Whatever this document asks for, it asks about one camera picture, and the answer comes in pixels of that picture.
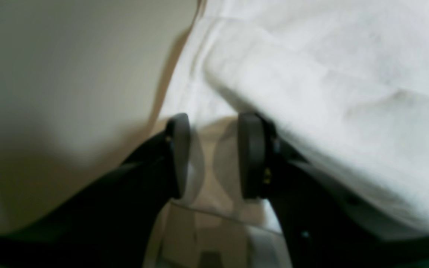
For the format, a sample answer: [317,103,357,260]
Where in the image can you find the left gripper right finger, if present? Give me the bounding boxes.
[237,112,429,268]

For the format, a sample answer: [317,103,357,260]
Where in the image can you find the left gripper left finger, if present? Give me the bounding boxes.
[0,113,191,268]

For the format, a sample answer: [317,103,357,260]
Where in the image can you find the white printed T-shirt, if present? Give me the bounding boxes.
[159,0,429,268]

